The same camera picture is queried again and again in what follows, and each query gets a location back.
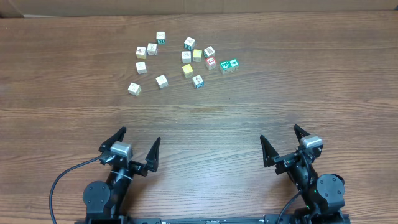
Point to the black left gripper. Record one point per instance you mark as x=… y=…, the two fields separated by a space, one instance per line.
x=132 y=165

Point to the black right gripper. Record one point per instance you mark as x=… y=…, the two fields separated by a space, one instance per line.
x=289 y=159

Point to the white block snail picture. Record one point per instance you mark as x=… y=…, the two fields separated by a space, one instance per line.
x=162 y=81

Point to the white block blue side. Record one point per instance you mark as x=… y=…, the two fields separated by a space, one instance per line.
x=197 y=81

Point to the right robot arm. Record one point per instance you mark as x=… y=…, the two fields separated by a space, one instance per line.
x=320 y=198

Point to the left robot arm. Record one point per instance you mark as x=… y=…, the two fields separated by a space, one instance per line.
x=104 y=200

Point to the white block yellow side lowest-left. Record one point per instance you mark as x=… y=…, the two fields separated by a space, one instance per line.
x=134 y=89

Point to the white block letter left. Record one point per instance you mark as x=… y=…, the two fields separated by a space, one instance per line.
x=141 y=67

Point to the green block number four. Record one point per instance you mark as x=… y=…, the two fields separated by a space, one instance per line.
x=234 y=65

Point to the white block yellow sides bird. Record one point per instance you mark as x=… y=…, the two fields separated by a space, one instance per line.
x=141 y=52

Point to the yellow top block lower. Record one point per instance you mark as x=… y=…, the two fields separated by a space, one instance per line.
x=187 y=70

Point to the green block left of pair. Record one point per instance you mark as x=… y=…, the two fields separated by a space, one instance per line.
x=225 y=67

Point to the white block beside bird block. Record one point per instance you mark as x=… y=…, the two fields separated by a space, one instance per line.
x=152 y=49

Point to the white block brown drawing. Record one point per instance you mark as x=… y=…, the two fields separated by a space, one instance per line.
x=187 y=56

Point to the red framed number block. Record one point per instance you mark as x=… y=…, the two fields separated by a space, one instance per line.
x=210 y=63

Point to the yellow top block upper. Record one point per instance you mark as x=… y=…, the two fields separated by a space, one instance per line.
x=197 y=55

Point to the white block green 21 side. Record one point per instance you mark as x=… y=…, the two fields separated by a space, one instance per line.
x=160 y=37

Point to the white block teal side top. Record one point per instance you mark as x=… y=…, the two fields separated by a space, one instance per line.
x=189 y=43

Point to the white block dark green side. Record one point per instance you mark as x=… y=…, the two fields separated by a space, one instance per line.
x=209 y=52

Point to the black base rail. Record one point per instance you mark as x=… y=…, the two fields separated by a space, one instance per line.
x=202 y=221

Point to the cardboard wall panel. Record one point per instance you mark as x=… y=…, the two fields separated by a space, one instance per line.
x=70 y=8

